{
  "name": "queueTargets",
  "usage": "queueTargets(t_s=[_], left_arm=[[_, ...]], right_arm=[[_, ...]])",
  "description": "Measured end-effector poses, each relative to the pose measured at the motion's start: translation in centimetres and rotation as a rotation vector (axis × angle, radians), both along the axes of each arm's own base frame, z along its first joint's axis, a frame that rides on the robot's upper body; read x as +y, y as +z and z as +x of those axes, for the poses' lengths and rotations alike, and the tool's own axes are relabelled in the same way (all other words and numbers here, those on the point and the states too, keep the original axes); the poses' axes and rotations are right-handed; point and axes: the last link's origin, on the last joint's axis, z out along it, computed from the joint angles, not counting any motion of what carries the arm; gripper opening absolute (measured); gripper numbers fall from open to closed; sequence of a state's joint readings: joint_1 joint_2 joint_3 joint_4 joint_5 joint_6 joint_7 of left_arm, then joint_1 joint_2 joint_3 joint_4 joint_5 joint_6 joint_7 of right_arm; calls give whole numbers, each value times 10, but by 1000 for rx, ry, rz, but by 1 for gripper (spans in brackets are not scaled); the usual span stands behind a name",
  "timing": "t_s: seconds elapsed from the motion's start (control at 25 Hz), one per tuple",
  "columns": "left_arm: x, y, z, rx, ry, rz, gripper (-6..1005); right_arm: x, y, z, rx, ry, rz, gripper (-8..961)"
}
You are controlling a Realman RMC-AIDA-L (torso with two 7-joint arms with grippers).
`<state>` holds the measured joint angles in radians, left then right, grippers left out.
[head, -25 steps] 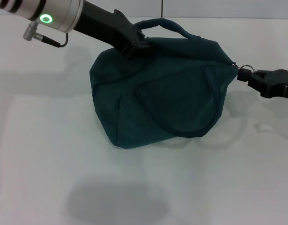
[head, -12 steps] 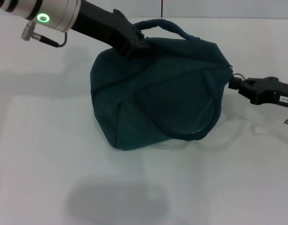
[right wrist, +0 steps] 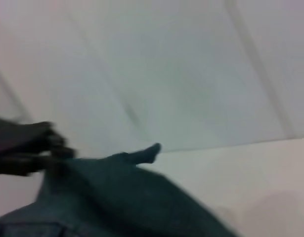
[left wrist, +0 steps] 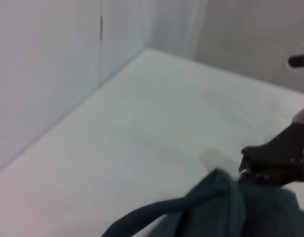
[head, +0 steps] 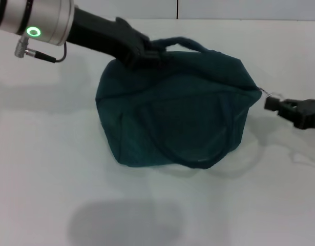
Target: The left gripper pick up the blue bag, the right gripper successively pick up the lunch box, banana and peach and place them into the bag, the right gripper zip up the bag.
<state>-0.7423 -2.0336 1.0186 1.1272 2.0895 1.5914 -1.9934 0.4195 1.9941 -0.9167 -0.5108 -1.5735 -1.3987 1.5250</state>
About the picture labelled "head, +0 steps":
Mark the dark teal lunch bag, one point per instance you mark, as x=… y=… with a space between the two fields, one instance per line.
x=172 y=110

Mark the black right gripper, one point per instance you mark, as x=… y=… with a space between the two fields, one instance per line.
x=309 y=112

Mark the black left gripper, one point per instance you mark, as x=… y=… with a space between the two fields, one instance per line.
x=103 y=36

